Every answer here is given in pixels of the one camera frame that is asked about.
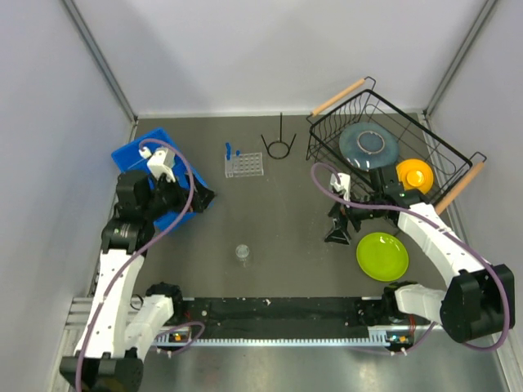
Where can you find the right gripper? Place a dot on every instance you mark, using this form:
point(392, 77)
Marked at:
point(339, 233)

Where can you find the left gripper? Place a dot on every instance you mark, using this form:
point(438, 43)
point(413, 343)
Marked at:
point(201, 198)

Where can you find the clear glass flask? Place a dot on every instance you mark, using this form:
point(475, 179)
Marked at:
point(244, 256)

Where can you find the clear glass rod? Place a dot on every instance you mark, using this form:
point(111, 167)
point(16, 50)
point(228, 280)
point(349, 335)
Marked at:
point(137, 164)

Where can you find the black wire ring stand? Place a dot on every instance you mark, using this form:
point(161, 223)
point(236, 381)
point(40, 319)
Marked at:
point(279, 149)

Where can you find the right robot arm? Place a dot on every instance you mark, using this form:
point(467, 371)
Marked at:
point(477, 306)

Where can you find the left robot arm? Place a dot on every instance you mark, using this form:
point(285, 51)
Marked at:
point(111, 352)

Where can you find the green plate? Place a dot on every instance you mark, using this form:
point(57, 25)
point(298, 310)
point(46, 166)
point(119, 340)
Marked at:
point(382, 257)

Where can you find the clear test tube rack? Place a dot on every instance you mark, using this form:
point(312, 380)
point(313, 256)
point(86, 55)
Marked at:
point(245, 165)

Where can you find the blue plastic bin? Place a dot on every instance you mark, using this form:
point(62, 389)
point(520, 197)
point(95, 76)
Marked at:
point(135, 157)

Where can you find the blue ceramic plate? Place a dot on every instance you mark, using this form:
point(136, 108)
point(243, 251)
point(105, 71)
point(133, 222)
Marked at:
point(367, 146)

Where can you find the orange bowl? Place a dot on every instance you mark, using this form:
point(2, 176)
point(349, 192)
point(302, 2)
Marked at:
point(415, 174)

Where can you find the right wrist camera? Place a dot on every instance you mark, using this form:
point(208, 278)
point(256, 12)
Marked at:
point(340, 184)

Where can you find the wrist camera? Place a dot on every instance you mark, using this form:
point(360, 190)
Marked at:
point(340, 184)
point(160, 162)

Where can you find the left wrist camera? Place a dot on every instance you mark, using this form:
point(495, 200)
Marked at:
point(160, 162)

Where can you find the black wire dish rack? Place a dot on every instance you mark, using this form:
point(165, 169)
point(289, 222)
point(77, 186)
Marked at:
point(452, 170)

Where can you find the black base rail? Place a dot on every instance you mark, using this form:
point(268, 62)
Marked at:
point(283, 317)

